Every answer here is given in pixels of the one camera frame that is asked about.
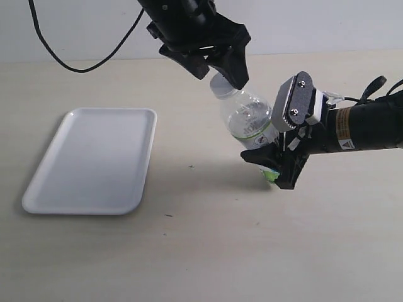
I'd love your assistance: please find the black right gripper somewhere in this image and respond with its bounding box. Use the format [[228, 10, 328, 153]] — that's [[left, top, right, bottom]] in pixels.
[[241, 123, 329, 190]]

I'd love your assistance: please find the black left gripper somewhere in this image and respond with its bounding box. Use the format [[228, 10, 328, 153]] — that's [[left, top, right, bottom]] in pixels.
[[139, 1, 251, 89]]

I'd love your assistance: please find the white bottle cap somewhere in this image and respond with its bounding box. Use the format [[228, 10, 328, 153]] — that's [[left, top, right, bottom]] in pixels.
[[209, 72, 237, 99]]

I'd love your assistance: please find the clear plastic water bottle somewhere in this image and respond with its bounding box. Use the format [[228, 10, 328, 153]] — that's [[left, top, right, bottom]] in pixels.
[[217, 89, 281, 183]]

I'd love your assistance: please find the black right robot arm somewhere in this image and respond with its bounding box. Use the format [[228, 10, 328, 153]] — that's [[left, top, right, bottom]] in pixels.
[[241, 92, 402, 189]]

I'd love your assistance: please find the white rectangular plastic tray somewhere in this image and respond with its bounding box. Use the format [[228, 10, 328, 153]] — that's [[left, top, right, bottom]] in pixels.
[[21, 108, 157, 215]]

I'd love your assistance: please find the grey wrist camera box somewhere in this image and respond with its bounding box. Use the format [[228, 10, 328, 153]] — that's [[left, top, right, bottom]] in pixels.
[[271, 71, 329, 133]]

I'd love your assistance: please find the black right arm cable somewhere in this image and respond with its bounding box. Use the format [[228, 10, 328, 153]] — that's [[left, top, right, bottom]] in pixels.
[[343, 75, 403, 104]]

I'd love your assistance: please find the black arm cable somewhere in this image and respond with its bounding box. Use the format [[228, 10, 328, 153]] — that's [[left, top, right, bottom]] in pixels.
[[343, 75, 403, 104], [27, 0, 146, 74]]

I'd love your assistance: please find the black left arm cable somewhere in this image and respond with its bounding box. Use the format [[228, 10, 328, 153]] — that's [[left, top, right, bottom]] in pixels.
[[27, 0, 146, 74]]

